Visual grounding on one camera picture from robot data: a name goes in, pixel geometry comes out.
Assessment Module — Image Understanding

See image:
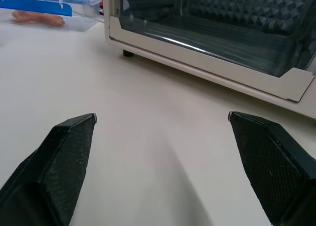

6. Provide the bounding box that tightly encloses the orange sausage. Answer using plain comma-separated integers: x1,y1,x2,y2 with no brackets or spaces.
10,10,66,28

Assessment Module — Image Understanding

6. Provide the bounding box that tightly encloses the clear plastic container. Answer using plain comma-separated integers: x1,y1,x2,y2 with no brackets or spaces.
0,0,104,32

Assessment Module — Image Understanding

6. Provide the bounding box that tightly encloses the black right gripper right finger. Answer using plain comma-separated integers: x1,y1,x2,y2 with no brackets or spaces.
227,111,316,226

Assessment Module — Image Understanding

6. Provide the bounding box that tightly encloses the cream toaster oven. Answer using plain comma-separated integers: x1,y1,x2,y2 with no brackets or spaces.
102,0,316,120

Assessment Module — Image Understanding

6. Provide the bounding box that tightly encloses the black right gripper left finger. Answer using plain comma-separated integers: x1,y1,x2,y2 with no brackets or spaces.
0,113,98,226

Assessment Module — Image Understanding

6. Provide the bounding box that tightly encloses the blue container lid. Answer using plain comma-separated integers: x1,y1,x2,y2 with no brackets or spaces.
0,0,73,17

